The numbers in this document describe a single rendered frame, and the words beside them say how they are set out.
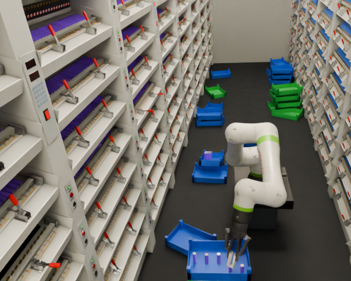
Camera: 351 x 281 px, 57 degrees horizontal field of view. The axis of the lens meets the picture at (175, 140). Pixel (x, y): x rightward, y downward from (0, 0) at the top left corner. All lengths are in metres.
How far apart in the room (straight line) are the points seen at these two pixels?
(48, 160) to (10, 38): 0.38
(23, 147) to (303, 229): 2.01
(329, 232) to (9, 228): 2.08
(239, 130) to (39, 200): 1.10
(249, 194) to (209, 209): 1.17
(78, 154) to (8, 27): 0.54
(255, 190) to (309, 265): 0.97
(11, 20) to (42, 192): 0.52
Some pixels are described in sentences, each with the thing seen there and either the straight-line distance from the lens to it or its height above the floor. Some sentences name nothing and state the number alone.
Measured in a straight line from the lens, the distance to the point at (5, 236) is 1.05.
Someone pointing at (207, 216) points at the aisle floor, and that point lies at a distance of 2.58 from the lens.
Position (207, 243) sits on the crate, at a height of 0.43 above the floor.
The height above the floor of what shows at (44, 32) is 1.56.
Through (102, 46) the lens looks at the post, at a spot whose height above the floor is 1.41.
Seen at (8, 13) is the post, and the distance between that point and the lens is 1.01.
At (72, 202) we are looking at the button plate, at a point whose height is 1.02.
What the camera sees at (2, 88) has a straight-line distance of 0.96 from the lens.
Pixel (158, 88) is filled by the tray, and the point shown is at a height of 0.94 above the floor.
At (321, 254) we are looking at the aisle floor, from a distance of 2.43.
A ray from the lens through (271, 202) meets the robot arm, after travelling 1.53.
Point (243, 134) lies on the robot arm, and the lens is 1.80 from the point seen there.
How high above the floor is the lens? 1.77
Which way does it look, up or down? 30 degrees down
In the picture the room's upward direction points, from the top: 6 degrees counter-clockwise
